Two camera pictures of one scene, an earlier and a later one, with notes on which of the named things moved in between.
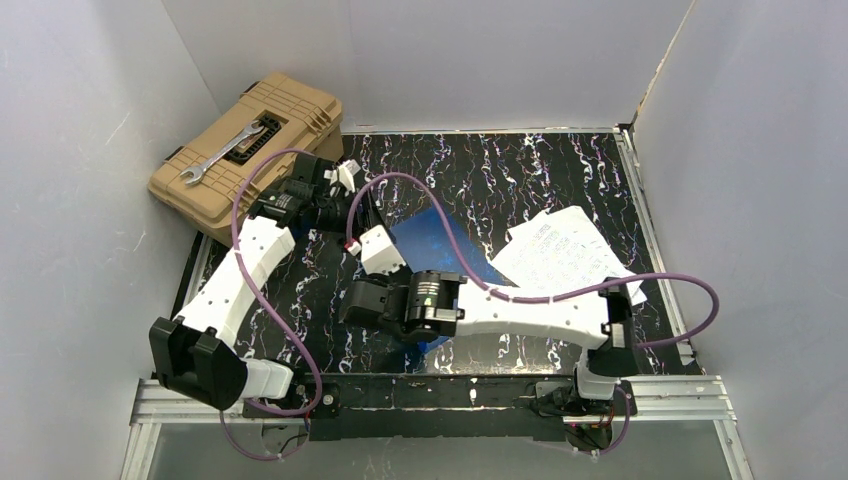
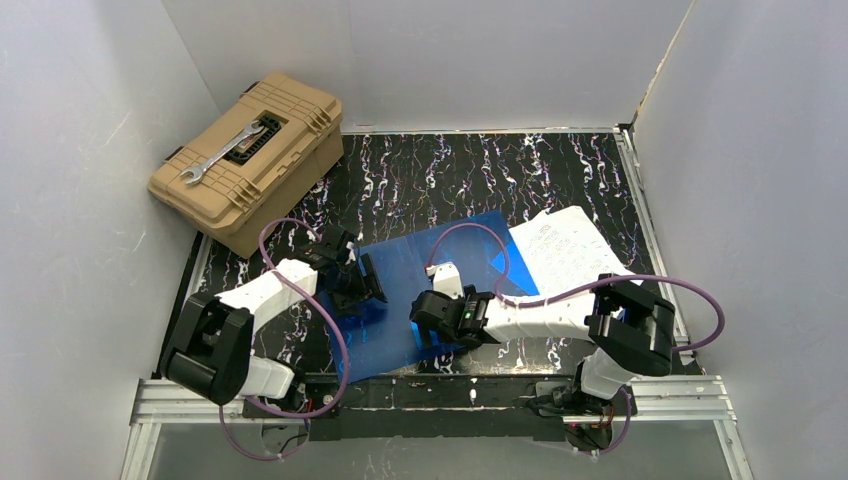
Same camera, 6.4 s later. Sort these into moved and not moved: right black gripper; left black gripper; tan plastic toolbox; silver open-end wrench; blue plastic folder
Moved: right black gripper; blue plastic folder; left black gripper
Not moved: silver open-end wrench; tan plastic toolbox
